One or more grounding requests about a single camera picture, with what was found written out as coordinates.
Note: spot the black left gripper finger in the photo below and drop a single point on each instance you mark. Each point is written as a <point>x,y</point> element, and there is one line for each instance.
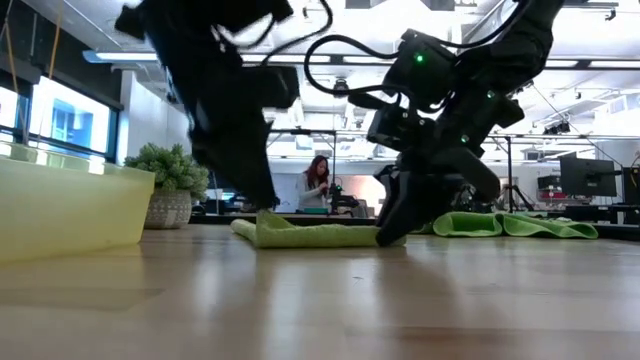
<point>245,175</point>

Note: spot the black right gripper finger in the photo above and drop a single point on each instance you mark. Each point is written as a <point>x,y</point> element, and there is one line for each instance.
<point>420,210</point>
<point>391,187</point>

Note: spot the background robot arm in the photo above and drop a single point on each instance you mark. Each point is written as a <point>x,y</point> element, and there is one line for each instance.
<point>342,200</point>

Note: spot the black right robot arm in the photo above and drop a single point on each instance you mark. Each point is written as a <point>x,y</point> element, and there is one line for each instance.
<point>510,50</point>

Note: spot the yellow translucent plastic basket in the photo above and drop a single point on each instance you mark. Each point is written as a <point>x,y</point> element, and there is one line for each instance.
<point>70,210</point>

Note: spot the black tripod stand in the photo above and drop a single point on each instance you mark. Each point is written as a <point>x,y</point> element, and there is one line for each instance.
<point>509,165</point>

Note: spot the green cloth towel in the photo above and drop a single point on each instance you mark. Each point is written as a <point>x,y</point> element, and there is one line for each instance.
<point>220,219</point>

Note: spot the person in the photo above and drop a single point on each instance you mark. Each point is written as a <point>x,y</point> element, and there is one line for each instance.
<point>310,192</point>

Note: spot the potted succulent plant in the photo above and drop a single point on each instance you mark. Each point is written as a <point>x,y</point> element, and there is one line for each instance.
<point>170,175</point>

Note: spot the red storage bins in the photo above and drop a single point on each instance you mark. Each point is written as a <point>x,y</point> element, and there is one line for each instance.
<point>550,195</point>

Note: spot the black overhead light bar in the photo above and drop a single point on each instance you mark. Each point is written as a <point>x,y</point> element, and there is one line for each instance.
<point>336,59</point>

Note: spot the long ceiling lamp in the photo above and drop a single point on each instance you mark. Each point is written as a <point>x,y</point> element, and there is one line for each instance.
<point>115,56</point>

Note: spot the large black monitor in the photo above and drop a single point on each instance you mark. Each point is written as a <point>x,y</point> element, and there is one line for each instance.
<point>587,177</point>

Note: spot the bright office window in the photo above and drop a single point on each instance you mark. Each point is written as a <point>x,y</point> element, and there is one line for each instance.
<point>70,120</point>

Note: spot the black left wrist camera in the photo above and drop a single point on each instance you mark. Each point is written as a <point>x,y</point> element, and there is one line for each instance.
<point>275,86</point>

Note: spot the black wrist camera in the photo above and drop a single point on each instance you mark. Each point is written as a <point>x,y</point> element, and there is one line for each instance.
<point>395,127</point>
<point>275,86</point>

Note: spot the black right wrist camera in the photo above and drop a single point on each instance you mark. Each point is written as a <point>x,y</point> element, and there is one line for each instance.
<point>395,127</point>

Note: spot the black background stand frame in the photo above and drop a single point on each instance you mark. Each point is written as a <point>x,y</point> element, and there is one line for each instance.
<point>300,132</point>

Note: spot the black overhead camera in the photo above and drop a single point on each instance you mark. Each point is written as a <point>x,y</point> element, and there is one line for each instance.
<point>341,89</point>

